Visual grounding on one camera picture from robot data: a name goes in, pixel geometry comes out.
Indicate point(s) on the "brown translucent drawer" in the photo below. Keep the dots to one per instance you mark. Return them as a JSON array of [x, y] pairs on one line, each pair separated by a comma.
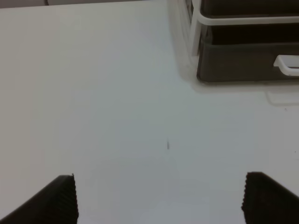
[[249, 8], [245, 53]]

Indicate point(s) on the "white drawer cabinet frame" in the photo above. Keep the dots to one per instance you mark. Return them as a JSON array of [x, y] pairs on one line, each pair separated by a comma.
[[189, 16]]

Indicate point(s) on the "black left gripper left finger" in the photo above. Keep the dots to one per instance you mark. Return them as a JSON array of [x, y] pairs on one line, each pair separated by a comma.
[[56, 203]]

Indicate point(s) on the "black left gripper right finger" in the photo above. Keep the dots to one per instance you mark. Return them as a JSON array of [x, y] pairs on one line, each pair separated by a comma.
[[266, 201]]

